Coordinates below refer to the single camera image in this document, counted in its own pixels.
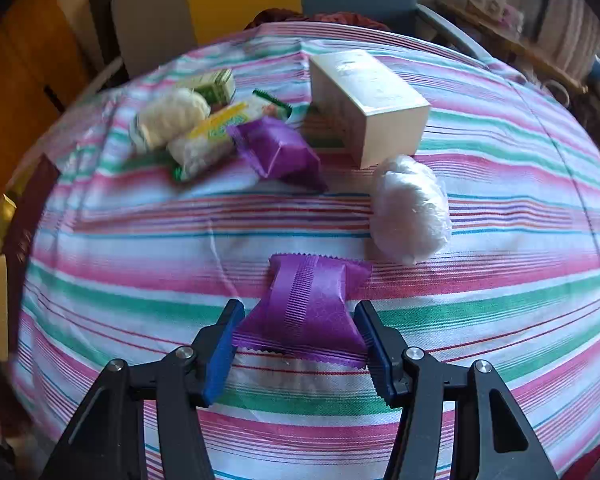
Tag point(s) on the wooden wardrobe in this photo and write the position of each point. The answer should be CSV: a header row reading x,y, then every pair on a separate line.
x,y
25,85

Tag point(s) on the green-edged clear packet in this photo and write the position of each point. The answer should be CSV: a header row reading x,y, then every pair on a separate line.
x,y
267,105

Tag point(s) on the wooden side desk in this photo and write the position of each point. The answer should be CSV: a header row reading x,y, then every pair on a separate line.
x,y
510,45

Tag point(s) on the purple snack packet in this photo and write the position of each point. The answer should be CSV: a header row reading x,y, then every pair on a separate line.
x,y
305,305
275,150

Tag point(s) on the striped tablecloth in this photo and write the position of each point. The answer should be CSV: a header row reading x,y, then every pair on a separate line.
x,y
180,270

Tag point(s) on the white round item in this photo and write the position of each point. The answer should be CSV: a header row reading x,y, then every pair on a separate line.
x,y
170,115

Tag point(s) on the white plastic-wrapped ball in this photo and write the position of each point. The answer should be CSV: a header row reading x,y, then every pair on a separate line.
x,y
410,210

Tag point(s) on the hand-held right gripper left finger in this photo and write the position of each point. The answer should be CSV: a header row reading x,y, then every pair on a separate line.
x,y
220,360

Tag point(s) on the dark red cloth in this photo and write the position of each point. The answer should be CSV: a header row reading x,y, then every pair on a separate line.
x,y
325,19

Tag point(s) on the green and beige box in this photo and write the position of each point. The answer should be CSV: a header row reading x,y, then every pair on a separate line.
x,y
215,87

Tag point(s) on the large white box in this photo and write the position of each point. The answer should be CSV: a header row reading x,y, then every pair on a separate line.
x,y
375,110

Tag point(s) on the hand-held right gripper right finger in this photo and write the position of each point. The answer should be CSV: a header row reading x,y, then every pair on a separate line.
x,y
375,360

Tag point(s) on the pink checked curtain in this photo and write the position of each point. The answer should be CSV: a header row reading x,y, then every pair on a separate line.
x,y
570,30

